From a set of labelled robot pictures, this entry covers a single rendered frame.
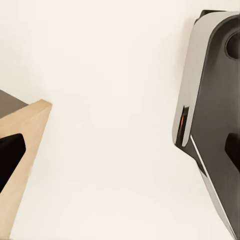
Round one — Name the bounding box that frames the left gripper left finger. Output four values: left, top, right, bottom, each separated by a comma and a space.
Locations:
0, 133, 26, 193

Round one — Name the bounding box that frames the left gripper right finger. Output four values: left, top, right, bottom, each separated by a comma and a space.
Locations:
224, 133, 240, 173

